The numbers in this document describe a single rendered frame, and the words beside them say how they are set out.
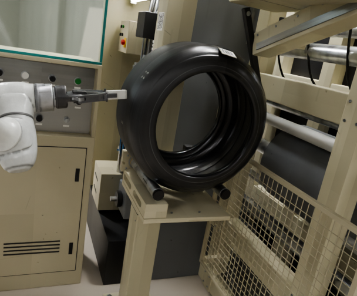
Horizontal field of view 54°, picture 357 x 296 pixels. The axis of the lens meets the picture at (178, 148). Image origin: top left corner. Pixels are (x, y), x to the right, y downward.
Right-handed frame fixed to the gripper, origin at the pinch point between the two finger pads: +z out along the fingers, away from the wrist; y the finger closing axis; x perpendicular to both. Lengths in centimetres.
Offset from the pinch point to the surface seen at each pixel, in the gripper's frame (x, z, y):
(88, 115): 23, -3, 62
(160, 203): 38.9, 13.0, -10.5
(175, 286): 130, 42, 46
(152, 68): -9.5, 10.9, -6.3
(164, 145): 29.8, 26.6, 25.8
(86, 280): 123, -10, 60
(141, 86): -3.8, 6.7, -7.6
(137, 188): 38.1, 7.7, 3.0
